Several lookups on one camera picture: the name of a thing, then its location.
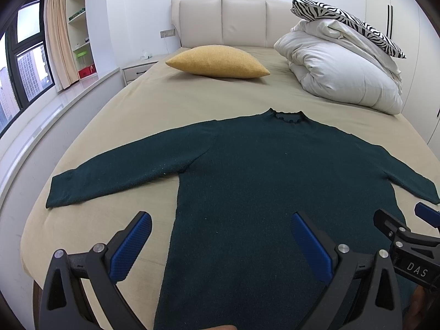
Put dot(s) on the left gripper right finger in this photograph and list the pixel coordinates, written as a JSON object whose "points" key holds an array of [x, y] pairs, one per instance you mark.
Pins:
{"points": [[361, 290]]}

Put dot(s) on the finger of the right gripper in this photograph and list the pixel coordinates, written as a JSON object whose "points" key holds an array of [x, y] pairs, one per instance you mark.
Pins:
{"points": [[427, 214], [392, 228]]}

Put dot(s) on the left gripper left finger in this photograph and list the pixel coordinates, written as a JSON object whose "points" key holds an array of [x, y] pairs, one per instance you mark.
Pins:
{"points": [[64, 301]]}

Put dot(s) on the dark green sweater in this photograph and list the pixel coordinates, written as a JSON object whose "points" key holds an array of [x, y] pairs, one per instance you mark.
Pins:
{"points": [[232, 258]]}

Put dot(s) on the right hand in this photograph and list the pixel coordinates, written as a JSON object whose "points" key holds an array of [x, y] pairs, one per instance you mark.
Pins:
{"points": [[420, 302]]}

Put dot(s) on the white folded duvet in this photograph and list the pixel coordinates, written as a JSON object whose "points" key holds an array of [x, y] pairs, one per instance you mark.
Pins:
{"points": [[333, 61]]}

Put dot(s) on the beige bed sheet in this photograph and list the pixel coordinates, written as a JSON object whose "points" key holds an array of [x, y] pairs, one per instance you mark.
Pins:
{"points": [[165, 98]]}

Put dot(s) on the white wardrobe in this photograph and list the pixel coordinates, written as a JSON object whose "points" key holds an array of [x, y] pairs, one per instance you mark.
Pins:
{"points": [[408, 26]]}

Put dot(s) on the red box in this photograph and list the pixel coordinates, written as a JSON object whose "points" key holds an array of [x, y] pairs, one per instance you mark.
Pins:
{"points": [[87, 71]]}

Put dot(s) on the white nightstand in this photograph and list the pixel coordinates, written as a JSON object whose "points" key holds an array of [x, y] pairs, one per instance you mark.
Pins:
{"points": [[139, 67]]}

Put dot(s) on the black framed window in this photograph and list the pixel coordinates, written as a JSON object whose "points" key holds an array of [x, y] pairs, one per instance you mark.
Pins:
{"points": [[25, 71]]}

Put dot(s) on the zebra print pillow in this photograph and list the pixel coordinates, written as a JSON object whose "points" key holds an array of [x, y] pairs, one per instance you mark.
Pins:
{"points": [[311, 10]]}

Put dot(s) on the green box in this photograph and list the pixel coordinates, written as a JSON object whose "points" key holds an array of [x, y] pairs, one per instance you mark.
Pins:
{"points": [[81, 55]]}

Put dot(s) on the yellow pillow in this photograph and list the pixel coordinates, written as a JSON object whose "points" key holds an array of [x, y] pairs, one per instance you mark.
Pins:
{"points": [[218, 61]]}

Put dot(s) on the cream leather headboard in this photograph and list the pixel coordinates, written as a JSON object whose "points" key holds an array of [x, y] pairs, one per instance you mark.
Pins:
{"points": [[254, 23]]}

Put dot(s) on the beige curtain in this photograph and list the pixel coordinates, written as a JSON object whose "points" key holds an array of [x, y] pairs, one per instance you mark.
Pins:
{"points": [[60, 55]]}

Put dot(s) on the wall socket panel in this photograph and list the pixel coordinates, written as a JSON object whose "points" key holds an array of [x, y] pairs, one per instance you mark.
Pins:
{"points": [[167, 33]]}

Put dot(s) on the white wall shelf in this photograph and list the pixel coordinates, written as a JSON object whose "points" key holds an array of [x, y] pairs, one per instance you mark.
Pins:
{"points": [[78, 35]]}

